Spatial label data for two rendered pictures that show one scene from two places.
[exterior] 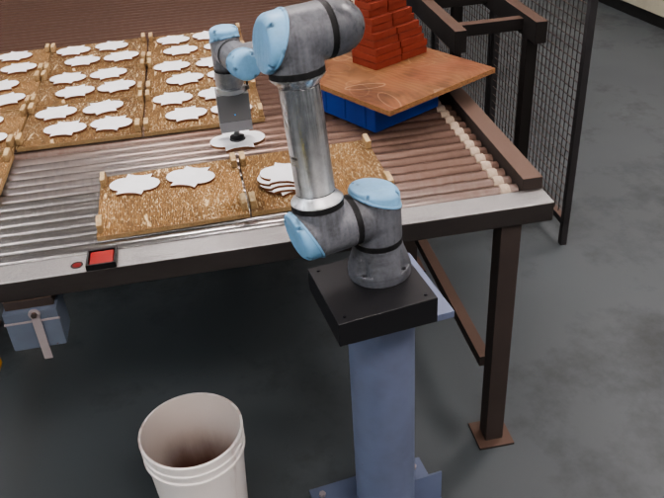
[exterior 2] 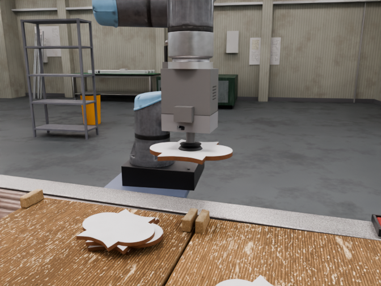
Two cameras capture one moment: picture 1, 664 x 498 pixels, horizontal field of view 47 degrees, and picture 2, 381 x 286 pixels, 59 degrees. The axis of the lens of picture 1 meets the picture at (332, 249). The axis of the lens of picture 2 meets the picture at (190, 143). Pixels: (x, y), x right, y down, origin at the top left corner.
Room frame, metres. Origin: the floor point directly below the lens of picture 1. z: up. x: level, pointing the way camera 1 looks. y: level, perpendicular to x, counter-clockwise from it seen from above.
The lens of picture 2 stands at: (2.44, 0.49, 1.27)
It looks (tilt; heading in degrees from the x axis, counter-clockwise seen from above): 14 degrees down; 206
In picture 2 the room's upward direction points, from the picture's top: straight up
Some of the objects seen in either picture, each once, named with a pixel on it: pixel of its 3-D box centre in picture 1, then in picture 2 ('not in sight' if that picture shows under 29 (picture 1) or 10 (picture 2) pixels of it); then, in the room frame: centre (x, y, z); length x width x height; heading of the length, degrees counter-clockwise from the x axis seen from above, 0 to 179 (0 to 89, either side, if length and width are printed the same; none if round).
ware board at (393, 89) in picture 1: (391, 72); not in sight; (2.56, -0.25, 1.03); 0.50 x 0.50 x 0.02; 38
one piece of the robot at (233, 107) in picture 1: (233, 105); (186, 96); (1.93, 0.23, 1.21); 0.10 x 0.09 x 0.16; 10
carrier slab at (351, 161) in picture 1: (313, 175); (68, 248); (2.04, 0.04, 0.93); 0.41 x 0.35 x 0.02; 100
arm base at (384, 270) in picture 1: (377, 252); (152, 146); (1.51, -0.11, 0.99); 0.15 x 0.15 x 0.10
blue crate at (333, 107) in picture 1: (376, 94); not in sight; (2.52, -0.19, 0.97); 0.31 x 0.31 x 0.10; 38
